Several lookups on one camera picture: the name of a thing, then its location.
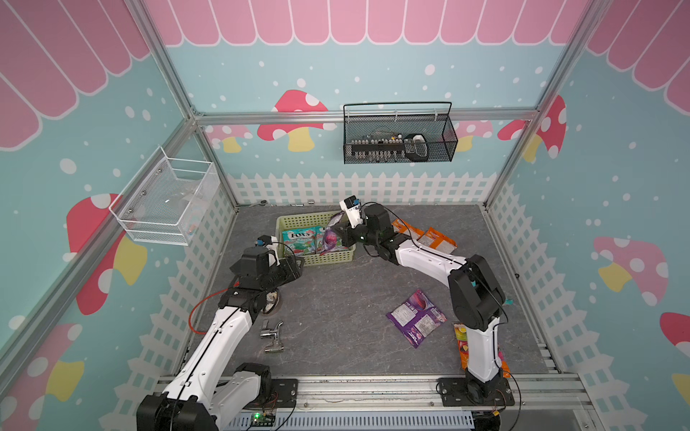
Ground white wire wall basket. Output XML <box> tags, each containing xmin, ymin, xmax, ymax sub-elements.
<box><xmin>109</xmin><ymin>147</ymin><xmax>220</xmax><ymax>246</ymax></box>

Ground metal clamp tool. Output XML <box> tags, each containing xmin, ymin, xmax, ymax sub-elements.
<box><xmin>260</xmin><ymin>321</ymin><xmax>284</xmax><ymax>354</ymax></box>

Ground brown tape roll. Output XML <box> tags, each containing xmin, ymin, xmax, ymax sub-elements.
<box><xmin>262</xmin><ymin>288</ymin><xmax>281</xmax><ymax>315</ymax></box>

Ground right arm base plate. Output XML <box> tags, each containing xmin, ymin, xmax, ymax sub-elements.
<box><xmin>436</xmin><ymin>375</ymin><xmax>516</xmax><ymax>409</ymax></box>

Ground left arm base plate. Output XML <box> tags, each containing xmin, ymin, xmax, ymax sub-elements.
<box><xmin>251</xmin><ymin>379</ymin><xmax>299</xmax><ymax>411</ymax></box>

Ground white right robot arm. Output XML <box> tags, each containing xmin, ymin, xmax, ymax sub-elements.
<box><xmin>335</xmin><ymin>196</ymin><xmax>506</xmax><ymax>404</ymax></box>

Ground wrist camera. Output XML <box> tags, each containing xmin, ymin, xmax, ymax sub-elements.
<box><xmin>255</xmin><ymin>235</ymin><xmax>274</xmax><ymax>247</ymax></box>
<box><xmin>340</xmin><ymin>196</ymin><xmax>362</xmax><ymax>228</ymax></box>

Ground orange candy bag far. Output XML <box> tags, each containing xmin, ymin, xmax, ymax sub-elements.
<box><xmin>392</xmin><ymin>218</ymin><xmax>425</xmax><ymax>240</ymax></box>

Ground red cable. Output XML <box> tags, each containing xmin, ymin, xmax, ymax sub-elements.
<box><xmin>187</xmin><ymin>286</ymin><xmax>238</xmax><ymax>336</ymax></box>

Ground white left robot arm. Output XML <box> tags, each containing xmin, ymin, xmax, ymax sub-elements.
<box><xmin>136</xmin><ymin>236</ymin><xmax>305</xmax><ymax>430</ymax></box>

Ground purple candy bag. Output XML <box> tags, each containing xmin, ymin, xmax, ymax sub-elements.
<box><xmin>386</xmin><ymin>289</ymin><xmax>447</xmax><ymax>348</ymax></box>
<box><xmin>317</xmin><ymin>211</ymin><xmax>348</xmax><ymax>255</ymax></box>

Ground orange pink fruit candy bag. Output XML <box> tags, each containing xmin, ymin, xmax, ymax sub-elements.
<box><xmin>454</xmin><ymin>323</ymin><xmax>511</xmax><ymax>378</ymax></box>

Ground black wire wall basket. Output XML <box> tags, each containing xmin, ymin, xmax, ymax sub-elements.
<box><xmin>342</xmin><ymin>102</ymin><xmax>458</xmax><ymax>164</ymax></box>

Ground green lit circuit board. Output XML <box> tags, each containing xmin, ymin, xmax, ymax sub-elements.
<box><xmin>249</xmin><ymin>412</ymin><xmax>276</xmax><ymax>428</ymax></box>

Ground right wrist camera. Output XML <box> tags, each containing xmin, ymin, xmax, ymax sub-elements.
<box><xmin>340</xmin><ymin>196</ymin><xmax>362</xmax><ymax>228</ymax></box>

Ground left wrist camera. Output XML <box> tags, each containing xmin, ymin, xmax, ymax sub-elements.
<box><xmin>255</xmin><ymin>235</ymin><xmax>274</xmax><ymax>247</ymax></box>

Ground orange candy bag near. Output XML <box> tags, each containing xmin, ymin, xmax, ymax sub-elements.
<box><xmin>419</xmin><ymin>228</ymin><xmax>457</xmax><ymax>254</ymax></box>

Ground light green plastic basket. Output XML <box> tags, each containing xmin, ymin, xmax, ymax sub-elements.
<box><xmin>275</xmin><ymin>211</ymin><xmax>357</xmax><ymax>267</ymax></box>

